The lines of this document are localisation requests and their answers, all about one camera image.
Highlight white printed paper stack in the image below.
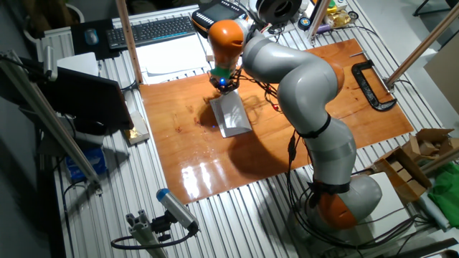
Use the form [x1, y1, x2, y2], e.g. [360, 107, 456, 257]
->
[135, 32, 212, 86]

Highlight blue tissue pack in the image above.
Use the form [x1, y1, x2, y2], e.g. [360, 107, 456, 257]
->
[65, 146, 108, 183]

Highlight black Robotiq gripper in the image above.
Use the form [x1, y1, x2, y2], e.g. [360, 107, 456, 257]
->
[209, 75, 240, 95]

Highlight black flat monitor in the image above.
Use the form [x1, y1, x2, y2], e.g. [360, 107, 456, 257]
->
[19, 57, 134, 132]

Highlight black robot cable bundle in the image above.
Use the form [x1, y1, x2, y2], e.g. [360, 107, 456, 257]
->
[285, 134, 431, 252]

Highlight green gripper mounting flange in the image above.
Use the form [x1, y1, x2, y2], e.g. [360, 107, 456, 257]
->
[209, 66, 232, 80]

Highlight silver camera blue end cap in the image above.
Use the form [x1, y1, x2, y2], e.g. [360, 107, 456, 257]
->
[156, 188, 200, 232]

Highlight varnished wooden board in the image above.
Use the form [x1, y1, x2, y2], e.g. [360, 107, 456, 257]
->
[138, 38, 415, 206]

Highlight black camera cable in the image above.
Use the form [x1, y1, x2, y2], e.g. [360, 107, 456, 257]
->
[110, 229, 197, 251]

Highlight small box gold foil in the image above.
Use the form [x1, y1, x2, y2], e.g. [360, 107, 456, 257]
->
[123, 110, 151, 145]

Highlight white box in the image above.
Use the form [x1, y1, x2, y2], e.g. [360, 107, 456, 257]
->
[56, 52, 100, 77]

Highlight blue grey computer mouse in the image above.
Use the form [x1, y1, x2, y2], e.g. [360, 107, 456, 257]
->
[84, 27, 100, 46]

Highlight yellow packet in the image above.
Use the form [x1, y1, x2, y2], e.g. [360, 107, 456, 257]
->
[325, 9, 351, 29]

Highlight black filament spool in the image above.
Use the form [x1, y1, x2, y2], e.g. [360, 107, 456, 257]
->
[256, 0, 304, 27]

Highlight aluminium profile camera stand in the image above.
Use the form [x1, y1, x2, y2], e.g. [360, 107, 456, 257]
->
[125, 209, 168, 258]

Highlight white paper sheet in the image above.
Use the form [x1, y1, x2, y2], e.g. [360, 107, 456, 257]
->
[209, 89, 253, 139]

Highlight black computer keyboard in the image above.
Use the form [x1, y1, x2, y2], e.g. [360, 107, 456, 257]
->
[105, 16, 197, 50]

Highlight thin black wires red LEDs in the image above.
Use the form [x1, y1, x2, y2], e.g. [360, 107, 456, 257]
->
[232, 66, 286, 114]

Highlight aluminium profile post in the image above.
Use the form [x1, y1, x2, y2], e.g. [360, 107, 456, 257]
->
[306, 0, 331, 41]

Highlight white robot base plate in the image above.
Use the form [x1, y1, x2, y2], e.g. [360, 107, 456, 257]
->
[358, 171, 419, 248]

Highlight crumpled cardboard box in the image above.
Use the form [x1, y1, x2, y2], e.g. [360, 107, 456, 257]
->
[401, 128, 459, 162]

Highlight wooden post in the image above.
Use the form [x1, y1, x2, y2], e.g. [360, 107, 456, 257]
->
[115, 0, 144, 85]
[385, 2, 459, 87]

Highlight green cloth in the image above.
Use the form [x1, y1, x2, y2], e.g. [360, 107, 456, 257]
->
[427, 171, 459, 229]

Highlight long aluminium bar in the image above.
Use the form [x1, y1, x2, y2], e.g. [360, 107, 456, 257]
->
[0, 49, 104, 196]

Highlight open cardboard box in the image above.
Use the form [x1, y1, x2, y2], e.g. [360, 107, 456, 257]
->
[372, 145, 433, 204]

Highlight black mouse pad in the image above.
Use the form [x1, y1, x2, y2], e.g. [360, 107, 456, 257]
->
[70, 18, 121, 61]

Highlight black orange teach pendant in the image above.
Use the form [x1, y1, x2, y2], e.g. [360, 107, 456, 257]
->
[191, 0, 248, 39]

